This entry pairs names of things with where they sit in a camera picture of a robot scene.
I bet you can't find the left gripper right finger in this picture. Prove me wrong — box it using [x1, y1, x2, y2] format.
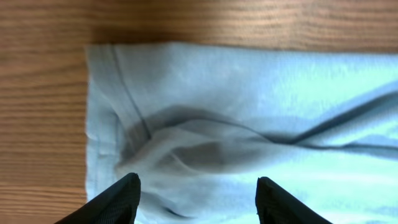
[256, 177, 331, 224]

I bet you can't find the light blue t-shirt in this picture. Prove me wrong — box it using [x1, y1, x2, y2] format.
[86, 43, 397, 223]

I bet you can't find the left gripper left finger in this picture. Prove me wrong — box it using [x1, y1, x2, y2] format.
[56, 173, 141, 224]

